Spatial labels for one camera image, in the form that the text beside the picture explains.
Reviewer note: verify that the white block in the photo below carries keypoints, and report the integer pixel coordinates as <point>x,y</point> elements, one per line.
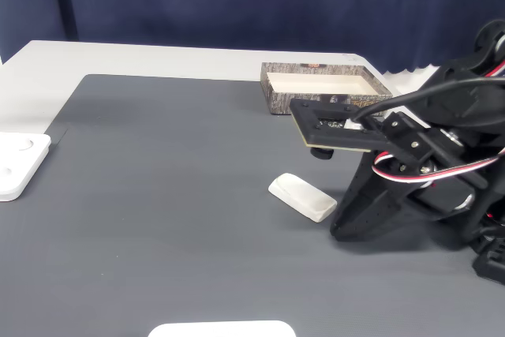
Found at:
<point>301,195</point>

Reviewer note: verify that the bark-print cardboard box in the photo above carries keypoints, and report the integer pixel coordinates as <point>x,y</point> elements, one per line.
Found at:
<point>276,104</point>

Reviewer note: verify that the white rounded flat device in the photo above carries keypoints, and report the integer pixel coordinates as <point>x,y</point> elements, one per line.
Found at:
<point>221,330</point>

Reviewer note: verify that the grey table mat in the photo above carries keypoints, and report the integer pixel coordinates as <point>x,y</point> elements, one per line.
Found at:
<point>177,195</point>

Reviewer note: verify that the white device with two dimples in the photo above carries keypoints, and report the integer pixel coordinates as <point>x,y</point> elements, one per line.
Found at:
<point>19,163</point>

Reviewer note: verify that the black camera board module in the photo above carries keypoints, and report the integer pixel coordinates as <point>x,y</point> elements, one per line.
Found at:
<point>307,116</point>

